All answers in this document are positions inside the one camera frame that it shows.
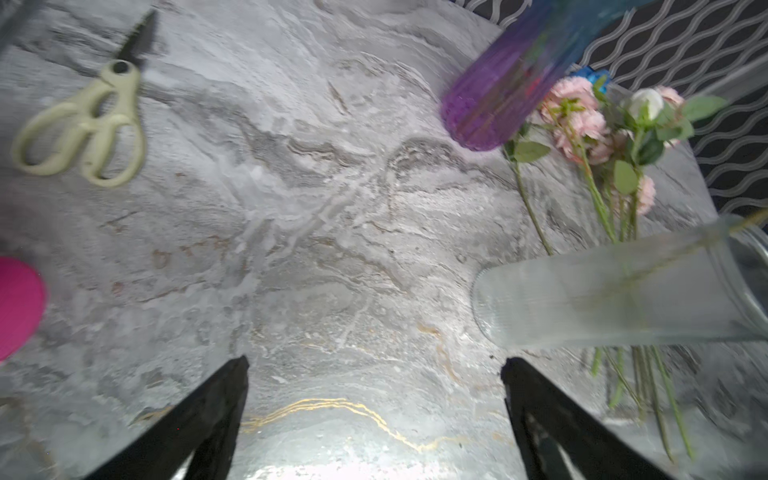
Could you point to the white handled scissors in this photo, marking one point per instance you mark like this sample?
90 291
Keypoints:
93 117

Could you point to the pink rose spray right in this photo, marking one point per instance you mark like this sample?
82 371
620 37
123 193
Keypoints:
613 143

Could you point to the purple blue glass vase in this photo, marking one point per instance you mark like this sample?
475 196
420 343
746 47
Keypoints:
490 101

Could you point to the clear glass jar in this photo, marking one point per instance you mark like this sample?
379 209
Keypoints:
697 285

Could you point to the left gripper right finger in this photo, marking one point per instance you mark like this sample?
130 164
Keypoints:
549 426

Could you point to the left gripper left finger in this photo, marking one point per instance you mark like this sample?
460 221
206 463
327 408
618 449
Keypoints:
201 431

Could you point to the magenta silicone cup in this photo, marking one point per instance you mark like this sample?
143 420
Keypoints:
23 303

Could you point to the blue flower stem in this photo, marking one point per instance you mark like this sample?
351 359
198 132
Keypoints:
591 77

